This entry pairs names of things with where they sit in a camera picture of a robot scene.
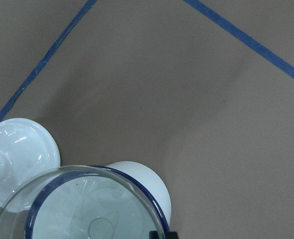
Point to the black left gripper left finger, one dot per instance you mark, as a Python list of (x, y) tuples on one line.
[(153, 235)]

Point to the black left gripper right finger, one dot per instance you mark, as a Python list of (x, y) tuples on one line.
[(171, 235)]

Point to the white enamel mug blue rim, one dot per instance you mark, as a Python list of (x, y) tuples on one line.
[(147, 184)]

